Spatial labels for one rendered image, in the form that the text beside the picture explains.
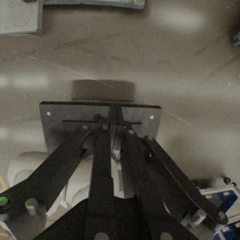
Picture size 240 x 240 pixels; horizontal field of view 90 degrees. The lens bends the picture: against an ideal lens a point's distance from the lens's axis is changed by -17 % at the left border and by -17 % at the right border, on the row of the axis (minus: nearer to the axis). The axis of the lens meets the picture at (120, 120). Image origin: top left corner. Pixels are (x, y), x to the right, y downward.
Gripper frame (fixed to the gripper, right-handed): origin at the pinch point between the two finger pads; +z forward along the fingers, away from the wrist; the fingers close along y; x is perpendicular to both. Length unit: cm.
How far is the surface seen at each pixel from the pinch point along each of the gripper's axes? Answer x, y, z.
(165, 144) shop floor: -41, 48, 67
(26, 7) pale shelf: 16.7, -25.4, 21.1
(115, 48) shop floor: 13, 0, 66
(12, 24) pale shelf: 12.4, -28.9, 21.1
